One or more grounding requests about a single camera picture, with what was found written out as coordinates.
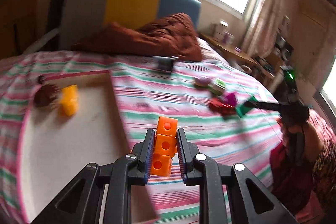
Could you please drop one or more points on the purple oval soap box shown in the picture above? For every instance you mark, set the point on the purple oval soap box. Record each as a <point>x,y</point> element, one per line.
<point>202,82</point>

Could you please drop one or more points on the purple small box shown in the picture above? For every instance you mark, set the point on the purple small box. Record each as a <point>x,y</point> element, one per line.
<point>228,38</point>

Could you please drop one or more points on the striped bed sheet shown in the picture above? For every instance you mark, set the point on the striped bed sheet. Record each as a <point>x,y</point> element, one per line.
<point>143,94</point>

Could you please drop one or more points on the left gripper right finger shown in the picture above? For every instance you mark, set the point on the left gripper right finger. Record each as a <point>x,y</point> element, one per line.
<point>186,152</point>

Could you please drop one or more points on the white pink-edged tray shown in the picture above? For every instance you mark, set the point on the white pink-edged tray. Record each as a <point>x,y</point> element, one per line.
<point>78,169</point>

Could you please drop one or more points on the white green plug-in device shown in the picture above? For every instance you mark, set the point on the white green plug-in device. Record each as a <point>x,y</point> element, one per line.
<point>217,87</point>

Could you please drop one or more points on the wooden side table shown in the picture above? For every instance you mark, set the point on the wooden side table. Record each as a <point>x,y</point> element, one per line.
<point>229,52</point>

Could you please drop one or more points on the black grey cylinder cap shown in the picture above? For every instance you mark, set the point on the black grey cylinder cap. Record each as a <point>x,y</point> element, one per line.
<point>165,64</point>

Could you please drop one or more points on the orange cube block toy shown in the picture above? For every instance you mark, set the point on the orange cube block toy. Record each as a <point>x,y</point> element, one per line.
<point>165,146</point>

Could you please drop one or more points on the white carton box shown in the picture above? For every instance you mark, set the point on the white carton box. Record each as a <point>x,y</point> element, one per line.
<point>220,29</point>

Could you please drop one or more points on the rust brown quilt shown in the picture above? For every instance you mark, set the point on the rust brown quilt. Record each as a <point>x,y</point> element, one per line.
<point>170,36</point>

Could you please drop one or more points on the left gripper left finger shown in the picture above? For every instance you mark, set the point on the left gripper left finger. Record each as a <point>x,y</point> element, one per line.
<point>140,172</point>

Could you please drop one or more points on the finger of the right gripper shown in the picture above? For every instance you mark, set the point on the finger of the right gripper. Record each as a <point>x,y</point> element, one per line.
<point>263,105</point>

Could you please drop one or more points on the green plastic clip holder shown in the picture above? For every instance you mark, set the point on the green plastic clip holder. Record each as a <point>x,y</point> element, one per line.
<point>242,109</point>

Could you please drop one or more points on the floral sleeve forearm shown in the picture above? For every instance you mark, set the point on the floral sleeve forearm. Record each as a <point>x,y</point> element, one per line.
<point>324,178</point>

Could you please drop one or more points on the pink curtain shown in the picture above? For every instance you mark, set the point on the pink curtain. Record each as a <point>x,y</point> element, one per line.
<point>258,39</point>

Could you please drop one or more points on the red plastic bottle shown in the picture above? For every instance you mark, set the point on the red plastic bottle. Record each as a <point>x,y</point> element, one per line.
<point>215,105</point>

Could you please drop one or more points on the multicolour headboard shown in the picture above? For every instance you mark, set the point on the multicolour headboard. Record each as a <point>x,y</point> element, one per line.
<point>81,18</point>

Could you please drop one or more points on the yellow plastic block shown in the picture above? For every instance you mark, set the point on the yellow plastic block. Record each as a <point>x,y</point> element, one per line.
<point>69,101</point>

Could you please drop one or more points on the dark red spiky toy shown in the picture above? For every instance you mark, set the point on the dark red spiky toy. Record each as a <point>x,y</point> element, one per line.
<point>47,95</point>

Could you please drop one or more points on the magenta perforated strainer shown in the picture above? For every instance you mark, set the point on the magenta perforated strainer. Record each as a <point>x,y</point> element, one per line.
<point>230,99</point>

